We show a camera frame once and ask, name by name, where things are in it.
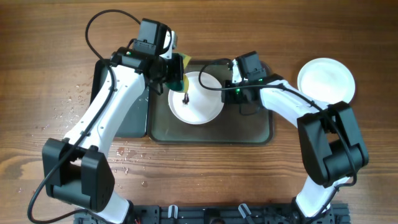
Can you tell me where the green yellow sponge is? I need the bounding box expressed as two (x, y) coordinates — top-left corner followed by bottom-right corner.
(165, 53), (192, 93)

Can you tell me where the white plate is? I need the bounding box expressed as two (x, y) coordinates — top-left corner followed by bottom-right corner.
(297, 58), (356, 104)
(168, 72), (224, 125)

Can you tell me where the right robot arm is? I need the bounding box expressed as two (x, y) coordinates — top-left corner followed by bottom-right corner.
(221, 51), (369, 222)

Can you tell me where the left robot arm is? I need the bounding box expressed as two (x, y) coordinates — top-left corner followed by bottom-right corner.
(41, 47), (190, 223)

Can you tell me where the black water tray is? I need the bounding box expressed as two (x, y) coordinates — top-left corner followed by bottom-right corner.
(90, 60), (149, 138)

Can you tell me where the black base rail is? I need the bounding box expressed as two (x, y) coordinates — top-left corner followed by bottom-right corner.
(73, 203), (351, 224)

